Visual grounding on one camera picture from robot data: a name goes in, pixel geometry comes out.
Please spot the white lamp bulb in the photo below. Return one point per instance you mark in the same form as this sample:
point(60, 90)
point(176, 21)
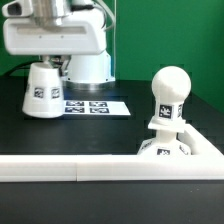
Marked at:
point(171, 86)

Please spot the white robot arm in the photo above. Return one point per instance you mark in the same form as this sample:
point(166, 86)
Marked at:
point(84, 71)

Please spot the white lamp base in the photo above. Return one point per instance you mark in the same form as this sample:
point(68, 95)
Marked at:
point(165, 142)

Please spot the white lamp shade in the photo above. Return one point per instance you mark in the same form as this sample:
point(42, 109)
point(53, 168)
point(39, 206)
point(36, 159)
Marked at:
point(44, 93)

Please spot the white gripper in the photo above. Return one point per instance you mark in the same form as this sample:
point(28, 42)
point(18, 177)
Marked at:
point(79, 34)

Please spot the white L-shaped fence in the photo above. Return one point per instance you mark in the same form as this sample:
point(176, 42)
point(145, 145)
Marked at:
point(205, 163)

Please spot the white marker sheet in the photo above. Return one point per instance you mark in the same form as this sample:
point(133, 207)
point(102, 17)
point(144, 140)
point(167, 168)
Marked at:
point(116, 108)

